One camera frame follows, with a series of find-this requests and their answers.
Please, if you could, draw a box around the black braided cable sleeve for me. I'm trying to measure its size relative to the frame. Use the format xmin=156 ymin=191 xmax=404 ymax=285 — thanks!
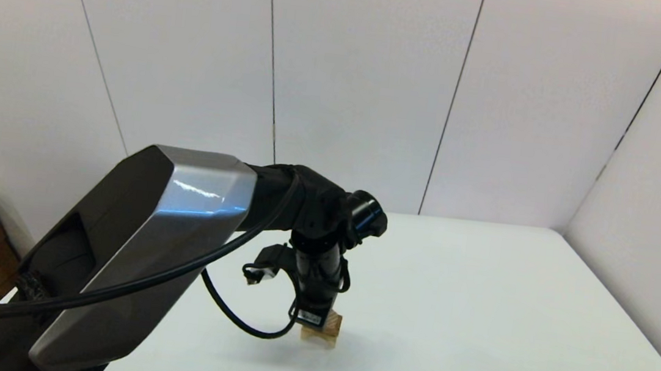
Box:
xmin=15 ymin=273 xmax=51 ymax=304

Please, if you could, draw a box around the rectangular wooden building block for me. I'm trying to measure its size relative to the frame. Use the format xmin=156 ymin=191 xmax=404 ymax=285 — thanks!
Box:
xmin=321 ymin=309 xmax=344 ymax=339

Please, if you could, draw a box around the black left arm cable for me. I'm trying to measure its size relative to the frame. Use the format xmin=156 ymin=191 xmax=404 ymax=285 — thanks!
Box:
xmin=0 ymin=139 xmax=315 ymax=371

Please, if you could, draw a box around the arched wooden building block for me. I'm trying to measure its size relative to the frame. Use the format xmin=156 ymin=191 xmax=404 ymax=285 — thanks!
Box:
xmin=300 ymin=326 xmax=338 ymax=350

